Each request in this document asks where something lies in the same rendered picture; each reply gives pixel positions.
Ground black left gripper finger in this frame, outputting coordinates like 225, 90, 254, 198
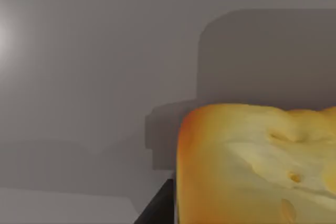
134, 178, 179, 224

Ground yellow bread loaf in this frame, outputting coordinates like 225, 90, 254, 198
174, 103, 336, 224

